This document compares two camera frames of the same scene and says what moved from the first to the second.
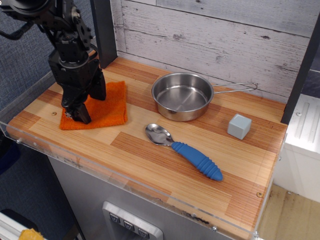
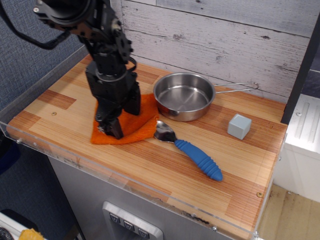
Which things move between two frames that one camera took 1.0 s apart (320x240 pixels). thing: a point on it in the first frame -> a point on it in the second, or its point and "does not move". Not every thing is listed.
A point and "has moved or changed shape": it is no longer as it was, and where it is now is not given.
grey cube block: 239,126 does not move
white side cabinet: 297,168 does not move
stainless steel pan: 186,96 does not move
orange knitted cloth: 112,110 has moved or changed shape
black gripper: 73,71 -> 110,92
